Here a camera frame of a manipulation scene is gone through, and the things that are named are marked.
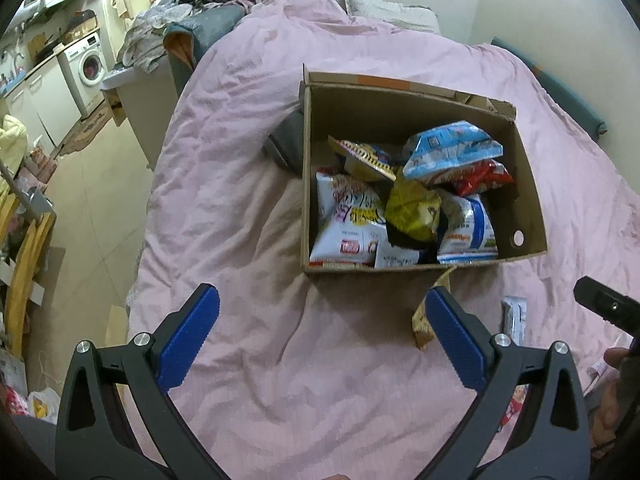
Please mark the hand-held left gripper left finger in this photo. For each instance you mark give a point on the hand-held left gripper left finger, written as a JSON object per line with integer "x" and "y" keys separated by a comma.
{"x": 192, "y": 335}

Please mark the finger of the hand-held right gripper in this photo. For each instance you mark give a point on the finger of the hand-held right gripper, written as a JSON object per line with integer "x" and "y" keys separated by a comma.
{"x": 607, "y": 305}

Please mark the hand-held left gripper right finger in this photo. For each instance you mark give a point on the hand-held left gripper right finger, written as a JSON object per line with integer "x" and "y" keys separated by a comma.
{"x": 457, "y": 342}

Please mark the blue and white snack packet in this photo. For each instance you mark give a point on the blue and white snack packet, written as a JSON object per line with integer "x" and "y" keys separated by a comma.
{"x": 467, "y": 230}

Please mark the brown cardboard box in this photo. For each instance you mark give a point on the brown cardboard box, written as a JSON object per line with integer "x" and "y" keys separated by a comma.
{"x": 520, "y": 170}

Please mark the beige striped snack packet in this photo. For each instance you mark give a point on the beige striped snack packet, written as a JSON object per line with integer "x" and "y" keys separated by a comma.
{"x": 365, "y": 160}

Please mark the person's right hand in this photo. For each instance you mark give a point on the person's right hand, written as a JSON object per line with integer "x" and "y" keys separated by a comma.
{"x": 606, "y": 412}

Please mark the tan snack packet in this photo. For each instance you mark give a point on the tan snack packet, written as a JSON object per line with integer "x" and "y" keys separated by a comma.
{"x": 422, "y": 325}

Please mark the flat cardboard piece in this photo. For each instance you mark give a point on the flat cardboard piece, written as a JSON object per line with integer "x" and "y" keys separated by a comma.
{"x": 117, "y": 325}

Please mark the red and white snack packet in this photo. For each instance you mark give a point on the red and white snack packet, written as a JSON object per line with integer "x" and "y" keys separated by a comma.
{"x": 515, "y": 405}

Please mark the small blue white snack packet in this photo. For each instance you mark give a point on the small blue white snack packet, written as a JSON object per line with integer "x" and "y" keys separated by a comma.
{"x": 397, "y": 257}

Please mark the pink blanket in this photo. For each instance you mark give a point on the pink blanket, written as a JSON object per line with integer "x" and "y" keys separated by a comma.
{"x": 300, "y": 360}

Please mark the yellow snack packet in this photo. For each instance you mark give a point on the yellow snack packet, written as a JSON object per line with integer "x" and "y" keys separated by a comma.
{"x": 412, "y": 207}

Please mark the white red label snack packet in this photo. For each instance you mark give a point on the white red label snack packet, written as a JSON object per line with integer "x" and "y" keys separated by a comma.
{"x": 345, "y": 230}

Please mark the white plastic bag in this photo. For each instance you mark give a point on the white plastic bag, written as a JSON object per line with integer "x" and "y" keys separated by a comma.
{"x": 42, "y": 405}

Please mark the wooden drying rack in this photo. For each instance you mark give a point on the wooden drying rack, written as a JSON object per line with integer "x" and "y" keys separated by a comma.
{"x": 22, "y": 280}

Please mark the light blue snack packet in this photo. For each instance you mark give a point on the light blue snack packet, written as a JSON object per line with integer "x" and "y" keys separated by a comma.
{"x": 450, "y": 147}

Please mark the patterned floor rug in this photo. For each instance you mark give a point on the patterned floor rug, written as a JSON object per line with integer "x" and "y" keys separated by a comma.
{"x": 85, "y": 135}

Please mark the yellow cloth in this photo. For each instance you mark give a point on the yellow cloth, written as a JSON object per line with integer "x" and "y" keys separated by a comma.
{"x": 12, "y": 142}

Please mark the white kitchen cabinets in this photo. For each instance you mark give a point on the white kitchen cabinets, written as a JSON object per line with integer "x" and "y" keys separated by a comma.
{"x": 45, "y": 100}

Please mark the white washing machine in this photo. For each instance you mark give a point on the white washing machine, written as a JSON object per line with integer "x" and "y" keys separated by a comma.
{"x": 85, "y": 67}

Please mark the patterned white cloth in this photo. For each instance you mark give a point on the patterned white cloth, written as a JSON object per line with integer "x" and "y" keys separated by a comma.
{"x": 150, "y": 30}

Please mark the white pillow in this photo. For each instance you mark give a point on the white pillow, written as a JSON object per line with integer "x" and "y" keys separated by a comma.
{"x": 390, "y": 10}

